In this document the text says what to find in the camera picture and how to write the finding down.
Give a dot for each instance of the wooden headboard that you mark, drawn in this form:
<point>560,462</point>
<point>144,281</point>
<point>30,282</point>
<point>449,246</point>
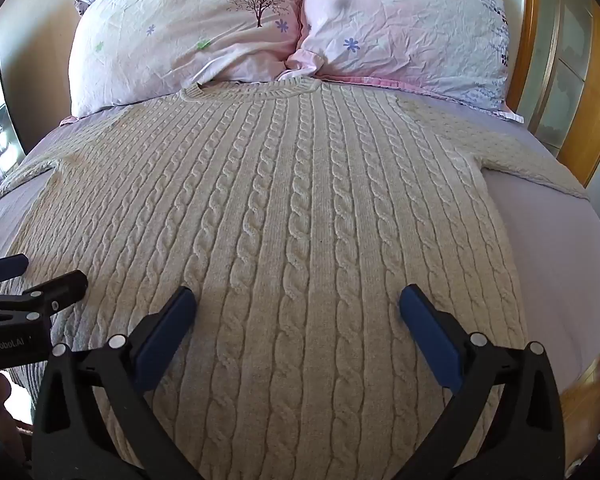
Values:
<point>565,60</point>

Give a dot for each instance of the person's left hand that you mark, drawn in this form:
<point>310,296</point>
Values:
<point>0,405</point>

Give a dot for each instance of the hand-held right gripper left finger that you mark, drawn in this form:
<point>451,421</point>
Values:
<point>166,329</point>

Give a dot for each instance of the lilac bed sheet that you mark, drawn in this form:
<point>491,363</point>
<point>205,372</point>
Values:
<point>555,270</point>

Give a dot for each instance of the pink pillow with tree print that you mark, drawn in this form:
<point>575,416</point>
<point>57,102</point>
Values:
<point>180,35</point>

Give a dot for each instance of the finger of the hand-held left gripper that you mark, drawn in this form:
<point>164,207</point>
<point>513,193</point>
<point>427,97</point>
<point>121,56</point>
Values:
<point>60,289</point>
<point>5,266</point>

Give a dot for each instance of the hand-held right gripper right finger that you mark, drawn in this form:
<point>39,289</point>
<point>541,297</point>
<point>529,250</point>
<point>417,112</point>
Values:
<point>430,329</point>

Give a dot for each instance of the pink pillow with flower print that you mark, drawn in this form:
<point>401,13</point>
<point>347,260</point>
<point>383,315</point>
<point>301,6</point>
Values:
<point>410,30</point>

